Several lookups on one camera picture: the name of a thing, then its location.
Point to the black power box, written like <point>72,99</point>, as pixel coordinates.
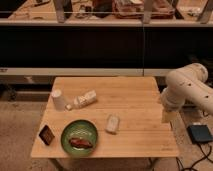
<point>199,134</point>

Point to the dark brown eraser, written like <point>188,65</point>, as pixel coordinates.
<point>46,135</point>

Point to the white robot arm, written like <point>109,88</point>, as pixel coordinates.
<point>186,83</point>

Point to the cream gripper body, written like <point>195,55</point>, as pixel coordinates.
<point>168,116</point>

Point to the red tray on shelf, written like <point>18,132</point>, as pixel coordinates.
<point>132,9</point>

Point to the brown food piece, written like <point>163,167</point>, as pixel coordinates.
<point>80,143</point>

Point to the white ceramic cup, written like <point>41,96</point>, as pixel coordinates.
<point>58,100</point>

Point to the green ceramic plate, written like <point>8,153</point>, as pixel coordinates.
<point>83,129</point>

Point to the wooden table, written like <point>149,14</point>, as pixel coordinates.
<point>134,100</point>

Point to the white plastic bottle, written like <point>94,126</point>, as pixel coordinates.
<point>83,100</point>

